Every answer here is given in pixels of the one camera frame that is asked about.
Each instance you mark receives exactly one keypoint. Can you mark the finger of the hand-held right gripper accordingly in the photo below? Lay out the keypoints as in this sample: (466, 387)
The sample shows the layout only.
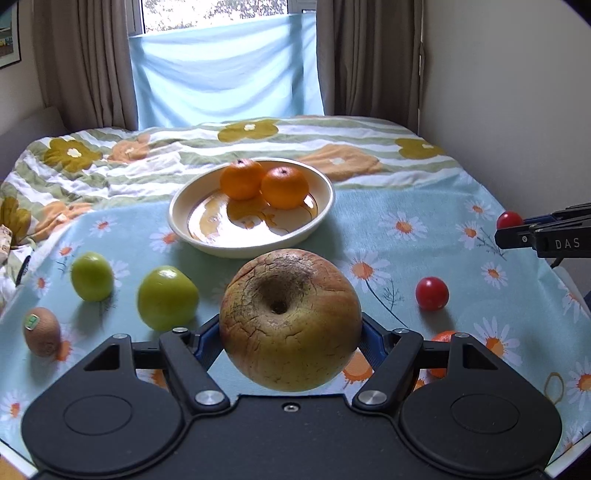
(572, 214)
(563, 243)

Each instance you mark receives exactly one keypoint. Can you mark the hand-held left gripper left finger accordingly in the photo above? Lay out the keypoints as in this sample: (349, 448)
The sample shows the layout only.
(207, 344)

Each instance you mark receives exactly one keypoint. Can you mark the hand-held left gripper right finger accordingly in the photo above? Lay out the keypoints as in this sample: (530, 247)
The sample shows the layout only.
(373, 339)

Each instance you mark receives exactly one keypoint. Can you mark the red cherry tomato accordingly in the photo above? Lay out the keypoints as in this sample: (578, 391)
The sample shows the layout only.
(509, 218)
(431, 293)

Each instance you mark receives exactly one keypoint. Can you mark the green apple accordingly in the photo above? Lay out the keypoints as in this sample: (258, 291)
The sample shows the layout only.
(167, 299)

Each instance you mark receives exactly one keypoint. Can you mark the small mandarin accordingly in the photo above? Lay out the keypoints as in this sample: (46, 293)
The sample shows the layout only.
(443, 337)

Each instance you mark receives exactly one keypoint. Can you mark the wrinkled yellow-brown apple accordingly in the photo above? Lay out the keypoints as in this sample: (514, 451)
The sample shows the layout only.
(291, 321)

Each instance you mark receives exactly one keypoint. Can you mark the cream ceramic bowl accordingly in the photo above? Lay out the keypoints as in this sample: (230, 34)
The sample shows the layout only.
(240, 245)

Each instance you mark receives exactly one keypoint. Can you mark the light blue daisy cloth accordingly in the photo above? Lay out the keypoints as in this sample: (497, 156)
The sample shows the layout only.
(406, 258)

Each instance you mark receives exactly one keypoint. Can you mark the brown kiwi with sticker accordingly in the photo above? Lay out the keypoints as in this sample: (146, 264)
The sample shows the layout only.
(42, 334)

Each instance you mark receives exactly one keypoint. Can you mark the large orange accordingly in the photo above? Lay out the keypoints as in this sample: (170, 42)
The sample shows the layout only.
(285, 187)
(241, 179)

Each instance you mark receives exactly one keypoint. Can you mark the striped floral blanket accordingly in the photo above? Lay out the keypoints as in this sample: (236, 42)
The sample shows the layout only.
(138, 157)

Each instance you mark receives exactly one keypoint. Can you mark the black pen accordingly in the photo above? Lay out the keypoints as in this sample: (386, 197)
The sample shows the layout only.
(21, 272)

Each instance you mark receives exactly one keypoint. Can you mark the beige curtain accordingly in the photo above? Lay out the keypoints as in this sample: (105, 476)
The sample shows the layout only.
(369, 60)
(87, 60)

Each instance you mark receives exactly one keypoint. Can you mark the plain light blue window cloth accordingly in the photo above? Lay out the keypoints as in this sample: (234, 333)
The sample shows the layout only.
(221, 74)

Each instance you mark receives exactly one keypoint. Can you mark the white furniture panel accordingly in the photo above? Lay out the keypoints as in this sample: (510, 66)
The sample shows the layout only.
(27, 134)

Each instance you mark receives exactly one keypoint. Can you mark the window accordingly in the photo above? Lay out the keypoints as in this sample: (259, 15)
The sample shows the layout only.
(207, 14)

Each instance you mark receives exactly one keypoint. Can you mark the framed wall picture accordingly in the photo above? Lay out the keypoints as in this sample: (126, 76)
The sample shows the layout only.
(8, 32)

